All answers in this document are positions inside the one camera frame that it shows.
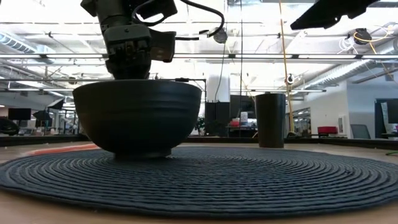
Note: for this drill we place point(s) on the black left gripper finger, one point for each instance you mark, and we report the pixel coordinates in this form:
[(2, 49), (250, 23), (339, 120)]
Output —
[(129, 70)]

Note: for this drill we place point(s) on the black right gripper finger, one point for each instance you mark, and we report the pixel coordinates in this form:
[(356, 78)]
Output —
[(317, 15)]

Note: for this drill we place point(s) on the black bowl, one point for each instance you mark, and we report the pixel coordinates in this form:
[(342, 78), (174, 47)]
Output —
[(136, 118)]

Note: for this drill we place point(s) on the orange straw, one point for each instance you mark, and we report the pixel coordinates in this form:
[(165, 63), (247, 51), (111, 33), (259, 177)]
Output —
[(62, 149)]

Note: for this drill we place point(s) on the black cup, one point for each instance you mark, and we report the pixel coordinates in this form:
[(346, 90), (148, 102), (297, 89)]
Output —
[(270, 121)]

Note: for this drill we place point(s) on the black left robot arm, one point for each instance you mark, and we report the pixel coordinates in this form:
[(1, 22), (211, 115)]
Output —
[(105, 9)]

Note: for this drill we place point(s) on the long ceiling light bar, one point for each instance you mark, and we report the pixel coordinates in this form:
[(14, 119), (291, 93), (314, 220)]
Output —
[(202, 56)]

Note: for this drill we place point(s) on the black cabinet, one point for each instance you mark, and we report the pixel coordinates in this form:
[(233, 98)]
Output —
[(217, 119)]

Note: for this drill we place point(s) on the red seat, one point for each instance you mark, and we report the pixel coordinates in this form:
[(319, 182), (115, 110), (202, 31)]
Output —
[(327, 130)]

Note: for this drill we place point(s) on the black monitor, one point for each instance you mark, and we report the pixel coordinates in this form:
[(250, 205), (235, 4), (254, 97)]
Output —
[(19, 114)]

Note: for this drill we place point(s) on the grey chair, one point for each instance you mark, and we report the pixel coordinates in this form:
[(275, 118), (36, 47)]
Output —
[(360, 131)]

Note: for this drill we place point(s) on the round dark woven placemat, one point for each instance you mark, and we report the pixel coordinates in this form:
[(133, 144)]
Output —
[(217, 180)]

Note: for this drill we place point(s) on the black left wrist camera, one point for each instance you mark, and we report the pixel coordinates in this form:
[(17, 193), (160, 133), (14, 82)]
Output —
[(163, 45)]

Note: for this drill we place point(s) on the black aluminium table frame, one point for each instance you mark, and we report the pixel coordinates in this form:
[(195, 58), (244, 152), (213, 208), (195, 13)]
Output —
[(311, 140)]

